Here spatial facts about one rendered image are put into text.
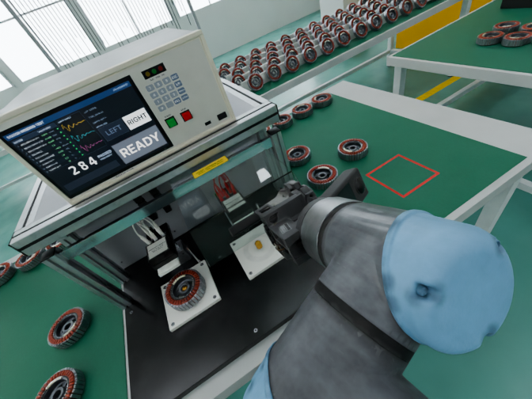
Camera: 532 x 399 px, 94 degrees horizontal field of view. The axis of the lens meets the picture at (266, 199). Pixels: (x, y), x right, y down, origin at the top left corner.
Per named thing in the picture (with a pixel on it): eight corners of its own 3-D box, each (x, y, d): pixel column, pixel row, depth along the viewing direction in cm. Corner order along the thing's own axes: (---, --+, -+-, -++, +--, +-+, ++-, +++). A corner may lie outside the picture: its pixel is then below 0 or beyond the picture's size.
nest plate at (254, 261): (294, 251, 72) (293, 249, 71) (250, 280, 70) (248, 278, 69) (269, 222, 83) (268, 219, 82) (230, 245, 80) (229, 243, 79)
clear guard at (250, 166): (312, 203, 51) (307, 183, 47) (210, 267, 47) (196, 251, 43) (248, 146, 75) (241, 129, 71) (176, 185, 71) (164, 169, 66)
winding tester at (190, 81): (237, 119, 64) (201, 28, 50) (71, 206, 56) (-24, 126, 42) (196, 89, 92) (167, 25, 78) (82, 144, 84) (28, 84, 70)
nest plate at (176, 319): (222, 299, 68) (219, 298, 67) (172, 332, 65) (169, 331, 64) (206, 261, 79) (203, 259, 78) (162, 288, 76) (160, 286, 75)
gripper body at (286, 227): (252, 208, 38) (276, 225, 26) (298, 180, 39) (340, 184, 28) (275, 248, 39) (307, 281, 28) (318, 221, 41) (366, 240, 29)
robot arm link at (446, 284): (383, 337, 12) (477, 191, 12) (294, 259, 22) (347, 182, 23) (473, 397, 14) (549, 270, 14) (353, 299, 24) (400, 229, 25)
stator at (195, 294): (213, 292, 69) (207, 286, 66) (178, 321, 66) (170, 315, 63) (197, 267, 77) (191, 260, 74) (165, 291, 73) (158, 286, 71)
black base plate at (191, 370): (363, 267, 66) (363, 263, 64) (138, 429, 54) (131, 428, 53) (275, 184, 99) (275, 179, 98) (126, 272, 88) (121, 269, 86)
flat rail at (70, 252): (277, 143, 70) (275, 134, 68) (62, 264, 59) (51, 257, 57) (275, 142, 71) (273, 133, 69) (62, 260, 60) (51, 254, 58)
